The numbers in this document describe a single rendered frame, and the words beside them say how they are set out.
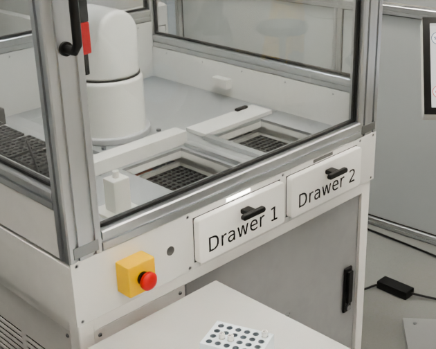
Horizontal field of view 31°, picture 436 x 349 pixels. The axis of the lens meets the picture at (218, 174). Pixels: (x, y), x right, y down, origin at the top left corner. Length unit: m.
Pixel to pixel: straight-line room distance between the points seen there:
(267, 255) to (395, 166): 1.71
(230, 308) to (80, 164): 0.48
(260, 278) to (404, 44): 1.69
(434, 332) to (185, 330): 1.49
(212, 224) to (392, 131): 1.93
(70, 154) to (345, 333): 1.25
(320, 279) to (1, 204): 0.95
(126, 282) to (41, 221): 0.21
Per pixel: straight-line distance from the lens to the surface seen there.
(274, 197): 1.90
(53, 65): 1.42
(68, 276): 1.59
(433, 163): 3.53
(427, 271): 3.45
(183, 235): 1.74
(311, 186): 2.01
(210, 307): 1.74
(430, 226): 3.65
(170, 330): 1.67
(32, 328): 1.85
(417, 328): 3.01
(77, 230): 1.54
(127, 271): 1.60
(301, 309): 2.22
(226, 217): 1.79
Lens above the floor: 1.70
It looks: 23 degrees down
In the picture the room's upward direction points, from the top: 2 degrees counter-clockwise
